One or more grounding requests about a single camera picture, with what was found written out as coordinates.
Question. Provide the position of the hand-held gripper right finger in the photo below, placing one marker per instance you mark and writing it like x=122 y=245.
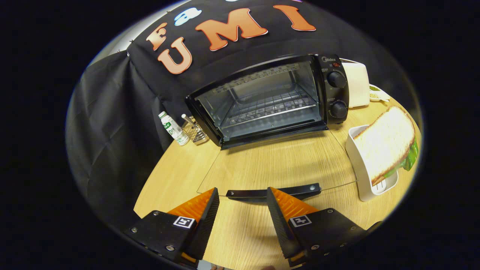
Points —
x=279 y=228

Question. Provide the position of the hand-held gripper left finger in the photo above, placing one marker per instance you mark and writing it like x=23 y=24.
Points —
x=206 y=228

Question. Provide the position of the toast sandwich with lettuce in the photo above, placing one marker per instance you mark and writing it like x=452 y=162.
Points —
x=386 y=142

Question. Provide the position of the black toaster oven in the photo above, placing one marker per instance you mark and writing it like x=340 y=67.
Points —
x=333 y=93

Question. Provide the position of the white slot toaster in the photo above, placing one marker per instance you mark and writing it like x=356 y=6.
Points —
x=356 y=86

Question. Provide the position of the white plastic tray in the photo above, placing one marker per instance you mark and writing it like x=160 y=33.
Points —
x=360 y=176

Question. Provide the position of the white bottle with green label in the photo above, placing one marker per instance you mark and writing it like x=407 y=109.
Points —
x=174 y=129

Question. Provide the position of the small white dish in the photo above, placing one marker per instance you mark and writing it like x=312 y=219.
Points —
x=377 y=95

